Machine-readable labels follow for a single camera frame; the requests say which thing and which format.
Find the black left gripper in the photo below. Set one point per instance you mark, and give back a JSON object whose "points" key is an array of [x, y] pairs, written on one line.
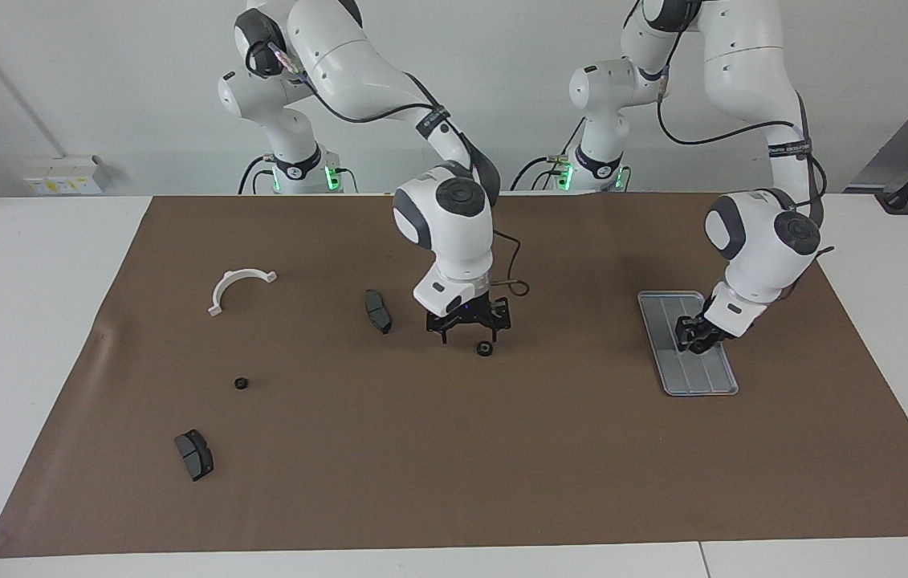
{"points": [[712, 331]]}

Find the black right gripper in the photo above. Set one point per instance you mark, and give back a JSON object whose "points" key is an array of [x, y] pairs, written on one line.
{"points": [[471, 307]]}

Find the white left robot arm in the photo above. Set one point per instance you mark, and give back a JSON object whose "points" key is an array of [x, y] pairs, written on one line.
{"points": [[759, 241]]}

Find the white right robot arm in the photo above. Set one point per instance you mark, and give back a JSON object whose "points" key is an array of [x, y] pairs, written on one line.
{"points": [[445, 233]]}

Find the silver metal tray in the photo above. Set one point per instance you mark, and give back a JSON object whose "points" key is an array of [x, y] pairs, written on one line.
{"points": [[704, 381]]}

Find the dark grey brake pad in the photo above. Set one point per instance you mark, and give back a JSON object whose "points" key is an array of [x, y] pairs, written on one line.
{"points": [[195, 456], [377, 311]]}

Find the brown table mat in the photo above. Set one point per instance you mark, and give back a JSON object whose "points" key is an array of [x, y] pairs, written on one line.
{"points": [[454, 449]]}

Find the white curved plastic bracket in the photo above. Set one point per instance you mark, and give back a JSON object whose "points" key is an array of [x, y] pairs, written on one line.
{"points": [[217, 297]]}

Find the white wall socket box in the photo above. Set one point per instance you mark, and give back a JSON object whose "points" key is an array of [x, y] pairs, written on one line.
{"points": [[60, 175]]}

